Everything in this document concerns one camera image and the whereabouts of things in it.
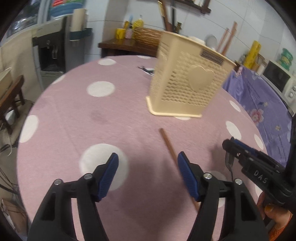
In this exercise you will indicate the blue water jug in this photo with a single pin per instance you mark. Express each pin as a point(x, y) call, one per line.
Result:
point(65, 7)

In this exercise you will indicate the wooden handled metal spoon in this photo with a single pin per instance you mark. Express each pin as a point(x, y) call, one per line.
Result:
point(229, 160)

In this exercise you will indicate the person's right hand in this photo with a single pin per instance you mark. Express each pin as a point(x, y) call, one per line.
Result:
point(280, 215)

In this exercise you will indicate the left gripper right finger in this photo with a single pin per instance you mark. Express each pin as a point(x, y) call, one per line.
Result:
point(241, 220)

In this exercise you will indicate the woven basket sink basin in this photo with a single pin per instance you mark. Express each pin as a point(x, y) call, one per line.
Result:
point(146, 36)

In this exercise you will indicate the yellow soap bottle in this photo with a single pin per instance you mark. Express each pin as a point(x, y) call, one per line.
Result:
point(139, 23)

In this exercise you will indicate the white microwave oven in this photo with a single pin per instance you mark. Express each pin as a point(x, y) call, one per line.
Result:
point(282, 82)

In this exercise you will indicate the green stacked containers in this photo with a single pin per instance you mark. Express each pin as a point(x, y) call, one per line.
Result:
point(285, 59)

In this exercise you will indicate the yellow mug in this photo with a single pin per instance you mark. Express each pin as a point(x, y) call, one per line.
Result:
point(120, 33)

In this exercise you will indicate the reddish brown chopstick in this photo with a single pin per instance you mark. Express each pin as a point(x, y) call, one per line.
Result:
point(174, 156)

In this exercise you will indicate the yellow rolled mat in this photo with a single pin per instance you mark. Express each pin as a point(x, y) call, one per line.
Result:
point(252, 55)

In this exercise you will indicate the dark brown wooden chopstick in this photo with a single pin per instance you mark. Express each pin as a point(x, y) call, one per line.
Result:
point(162, 8)

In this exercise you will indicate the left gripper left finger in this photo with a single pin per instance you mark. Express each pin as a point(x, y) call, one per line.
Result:
point(54, 219)

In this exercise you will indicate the grey water dispenser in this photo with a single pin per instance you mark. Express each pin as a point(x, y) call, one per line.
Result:
point(57, 54)

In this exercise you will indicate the beige plastic utensil holder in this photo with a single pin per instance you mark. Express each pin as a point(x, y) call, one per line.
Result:
point(186, 77)

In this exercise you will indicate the dark wooden stool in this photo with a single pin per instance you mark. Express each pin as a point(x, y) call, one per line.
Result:
point(8, 100)

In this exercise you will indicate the pink polka dot tablecloth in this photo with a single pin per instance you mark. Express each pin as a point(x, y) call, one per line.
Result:
point(99, 108)

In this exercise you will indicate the dark wooden side table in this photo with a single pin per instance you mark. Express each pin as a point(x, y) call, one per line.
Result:
point(115, 47)

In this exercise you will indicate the black gold-banded chopstick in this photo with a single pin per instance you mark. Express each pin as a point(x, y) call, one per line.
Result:
point(173, 18)

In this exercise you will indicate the wooden framed mirror shelf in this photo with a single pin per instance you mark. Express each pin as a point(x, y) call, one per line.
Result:
point(202, 6)

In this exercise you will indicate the cream cooking pot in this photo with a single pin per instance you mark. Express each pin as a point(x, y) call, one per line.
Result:
point(5, 81)

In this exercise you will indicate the purple floral cloth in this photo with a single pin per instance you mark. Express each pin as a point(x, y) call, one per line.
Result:
point(265, 108)

